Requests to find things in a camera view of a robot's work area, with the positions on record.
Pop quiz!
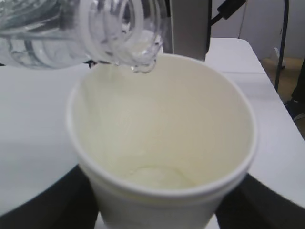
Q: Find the clear water bottle green label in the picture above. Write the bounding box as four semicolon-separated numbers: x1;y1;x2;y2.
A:
0;0;167;73

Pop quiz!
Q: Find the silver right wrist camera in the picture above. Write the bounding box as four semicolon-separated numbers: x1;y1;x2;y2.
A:
170;0;212;61

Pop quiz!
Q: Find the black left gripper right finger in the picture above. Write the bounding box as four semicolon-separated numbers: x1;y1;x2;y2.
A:
215;174;305;229

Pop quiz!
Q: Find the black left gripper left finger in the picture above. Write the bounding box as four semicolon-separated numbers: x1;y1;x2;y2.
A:
0;166;99;229

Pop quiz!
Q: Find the white paper cup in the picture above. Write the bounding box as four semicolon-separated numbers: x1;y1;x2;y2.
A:
66;54;258;229

